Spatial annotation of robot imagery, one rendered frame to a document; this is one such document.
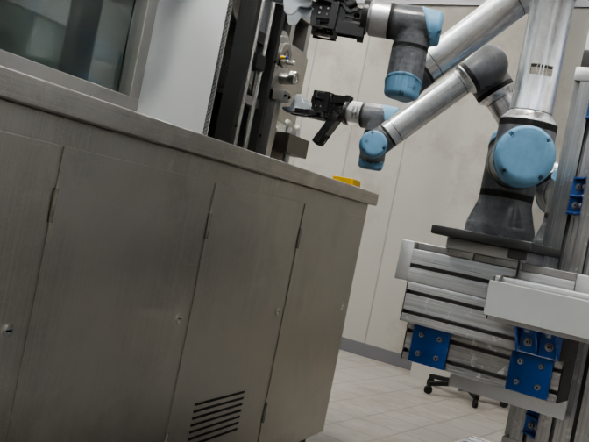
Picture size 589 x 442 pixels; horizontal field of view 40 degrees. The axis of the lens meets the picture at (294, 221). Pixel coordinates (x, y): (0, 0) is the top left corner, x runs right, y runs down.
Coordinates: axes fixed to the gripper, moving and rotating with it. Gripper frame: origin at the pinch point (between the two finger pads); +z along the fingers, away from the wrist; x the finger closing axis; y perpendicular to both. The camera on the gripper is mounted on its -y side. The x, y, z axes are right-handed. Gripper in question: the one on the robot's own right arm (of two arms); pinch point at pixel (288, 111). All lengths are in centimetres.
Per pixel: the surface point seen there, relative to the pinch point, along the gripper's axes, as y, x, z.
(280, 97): 2.2, 11.8, -2.3
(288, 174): -22, 45, -25
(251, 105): -5.1, 38.7, -7.6
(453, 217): -15, -229, -4
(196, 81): -0.9, 41.0, 8.7
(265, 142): -11.5, 11.0, 0.3
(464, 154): 21, -230, -4
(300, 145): -8.3, -13.5, 0.1
